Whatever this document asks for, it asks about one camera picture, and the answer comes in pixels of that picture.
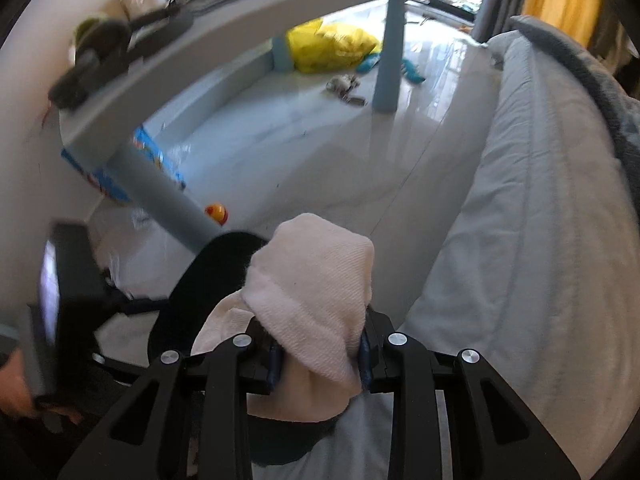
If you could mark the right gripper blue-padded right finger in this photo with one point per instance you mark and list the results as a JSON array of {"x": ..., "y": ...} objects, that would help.
[{"x": 453, "y": 416}]

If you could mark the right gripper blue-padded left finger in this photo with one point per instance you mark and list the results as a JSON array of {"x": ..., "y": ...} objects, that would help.
[{"x": 146, "y": 433}]

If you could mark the white sock front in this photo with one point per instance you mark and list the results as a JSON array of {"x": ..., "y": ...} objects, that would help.
[{"x": 309, "y": 287}]

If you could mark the dark teal trash bin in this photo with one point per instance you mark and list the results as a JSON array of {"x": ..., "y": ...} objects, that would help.
[{"x": 192, "y": 322}]

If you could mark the person's left hand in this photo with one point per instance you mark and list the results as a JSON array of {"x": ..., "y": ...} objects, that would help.
[{"x": 15, "y": 397}]

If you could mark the blue cat food bag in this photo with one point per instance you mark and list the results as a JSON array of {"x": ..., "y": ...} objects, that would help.
[{"x": 138, "y": 170}]

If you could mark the yellow red ball toy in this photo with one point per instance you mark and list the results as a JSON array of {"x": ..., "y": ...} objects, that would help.
[{"x": 218, "y": 212}]

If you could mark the grey bed mattress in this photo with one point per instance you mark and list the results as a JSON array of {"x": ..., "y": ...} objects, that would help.
[{"x": 515, "y": 236}]

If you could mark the grey over-ear headphones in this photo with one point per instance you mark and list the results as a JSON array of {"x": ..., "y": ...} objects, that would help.
[{"x": 110, "y": 46}]

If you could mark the green fuzzy slipper near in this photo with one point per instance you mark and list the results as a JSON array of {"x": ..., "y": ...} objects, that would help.
[{"x": 80, "y": 31}]

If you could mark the light blue side table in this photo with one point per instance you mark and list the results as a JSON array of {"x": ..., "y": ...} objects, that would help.
[{"x": 106, "y": 121}]

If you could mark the small grey floor toy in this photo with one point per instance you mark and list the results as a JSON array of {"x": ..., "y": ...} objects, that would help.
[{"x": 343, "y": 86}]

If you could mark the yellow plastic bag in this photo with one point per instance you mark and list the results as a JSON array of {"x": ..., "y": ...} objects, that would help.
[{"x": 317, "y": 47}]

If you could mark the dark grey fleece blanket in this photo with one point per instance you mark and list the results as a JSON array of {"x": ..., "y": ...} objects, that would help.
[{"x": 620, "y": 111}]

